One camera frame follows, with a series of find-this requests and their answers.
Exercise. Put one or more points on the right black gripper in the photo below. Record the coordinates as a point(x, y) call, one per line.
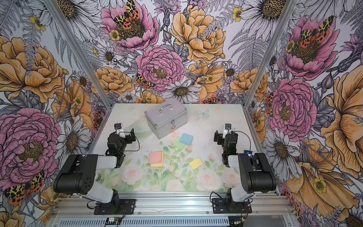
point(220, 137)

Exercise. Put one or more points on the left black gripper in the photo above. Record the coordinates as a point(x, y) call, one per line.
point(128, 137)

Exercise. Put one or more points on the pink and yellow memo pad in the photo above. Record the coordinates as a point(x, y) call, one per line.
point(156, 159)

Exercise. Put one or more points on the blue memo pad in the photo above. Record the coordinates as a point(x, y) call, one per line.
point(186, 139)

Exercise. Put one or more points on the green memo pad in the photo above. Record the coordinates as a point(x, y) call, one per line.
point(178, 144)

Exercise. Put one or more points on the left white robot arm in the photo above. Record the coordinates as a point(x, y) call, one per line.
point(78, 176)

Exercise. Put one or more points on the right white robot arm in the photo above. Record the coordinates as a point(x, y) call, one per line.
point(256, 176)

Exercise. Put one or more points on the clear glass bowl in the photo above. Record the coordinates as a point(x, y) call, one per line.
point(141, 129)

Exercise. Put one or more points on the green cap white bottle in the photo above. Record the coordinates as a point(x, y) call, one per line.
point(99, 178)

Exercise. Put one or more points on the silver metal first-aid case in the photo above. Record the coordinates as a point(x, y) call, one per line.
point(166, 117)

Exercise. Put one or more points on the green circuit board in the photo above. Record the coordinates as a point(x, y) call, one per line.
point(113, 222)

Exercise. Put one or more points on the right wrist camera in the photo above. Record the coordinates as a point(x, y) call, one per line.
point(227, 129)

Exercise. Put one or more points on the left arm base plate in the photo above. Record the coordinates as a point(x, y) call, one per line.
point(123, 207)

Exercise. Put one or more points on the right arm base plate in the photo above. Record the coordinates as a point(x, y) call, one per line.
point(224, 206)

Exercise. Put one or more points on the aluminium front rail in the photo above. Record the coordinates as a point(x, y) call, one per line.
point(167, 204)

